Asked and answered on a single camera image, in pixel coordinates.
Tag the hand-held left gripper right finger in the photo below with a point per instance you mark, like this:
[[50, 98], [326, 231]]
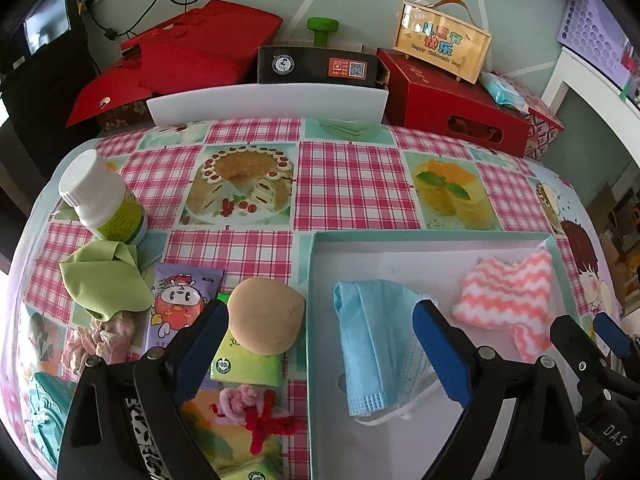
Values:
[[442, 355]]

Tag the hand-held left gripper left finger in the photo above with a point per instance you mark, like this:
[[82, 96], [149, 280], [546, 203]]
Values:
[[200, 355]]

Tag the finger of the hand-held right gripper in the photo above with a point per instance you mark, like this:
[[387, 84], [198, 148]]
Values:
[[567, 340], [612, 335]]

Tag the blue face mask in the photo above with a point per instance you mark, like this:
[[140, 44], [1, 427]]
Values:
[[375, 340]]

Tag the round beige bun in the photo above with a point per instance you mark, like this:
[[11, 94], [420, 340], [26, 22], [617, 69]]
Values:
[[265, 315]]

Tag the pink white striped cloth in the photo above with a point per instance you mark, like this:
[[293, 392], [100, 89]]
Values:
[[505, 290]]

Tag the teal-rimmed white box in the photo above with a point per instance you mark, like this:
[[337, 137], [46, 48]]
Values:
[[430, 265]]

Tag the pale pink scrunchie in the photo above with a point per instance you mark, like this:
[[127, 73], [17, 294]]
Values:
[[107, 340]]

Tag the leopard print scrunchie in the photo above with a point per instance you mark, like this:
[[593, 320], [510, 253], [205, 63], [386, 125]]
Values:
[[145, 440]]

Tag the green cloth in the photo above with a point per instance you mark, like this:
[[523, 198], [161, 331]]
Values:
[[105, 277]]

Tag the green tissue pack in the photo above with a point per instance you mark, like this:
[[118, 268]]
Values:
[[250, 367]]

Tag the purple wipes packet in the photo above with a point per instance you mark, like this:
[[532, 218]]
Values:
[[177, 300]]

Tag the pink red pipe-cleaner flower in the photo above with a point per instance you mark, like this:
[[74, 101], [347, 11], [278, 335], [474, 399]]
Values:
[[255, 412]]

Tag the teal plastic toy case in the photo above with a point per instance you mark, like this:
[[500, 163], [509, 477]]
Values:
[[47, 415]]

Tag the white medicine bottle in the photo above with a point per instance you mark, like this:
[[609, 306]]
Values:
[[105, 195]]

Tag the printed checkered tablecloth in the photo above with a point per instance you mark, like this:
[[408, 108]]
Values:
[[345, 180]]

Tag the red white patterned box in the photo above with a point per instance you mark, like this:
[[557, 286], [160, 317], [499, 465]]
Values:
[[542, 127]]

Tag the floral patterned box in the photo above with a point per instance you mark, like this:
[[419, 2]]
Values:
[[125, 112]]

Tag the white board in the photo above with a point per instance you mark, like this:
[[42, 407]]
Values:
[[265, 102]]

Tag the light blue wipes pack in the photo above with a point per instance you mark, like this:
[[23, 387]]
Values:
[[502, 87]]

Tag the black furniture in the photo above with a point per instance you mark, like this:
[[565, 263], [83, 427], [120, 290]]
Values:
[[45, 100]]

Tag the black cardboard box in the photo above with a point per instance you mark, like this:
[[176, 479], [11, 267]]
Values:
[[300, 65]]

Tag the purple perforated board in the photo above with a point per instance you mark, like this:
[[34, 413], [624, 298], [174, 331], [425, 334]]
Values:
[[595, 25]]

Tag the green dumbbell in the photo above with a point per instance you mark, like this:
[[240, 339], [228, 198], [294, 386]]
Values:
[[322, 30]]

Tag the dark monitor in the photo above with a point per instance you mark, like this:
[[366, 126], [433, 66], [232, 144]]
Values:
[[47, 20]]

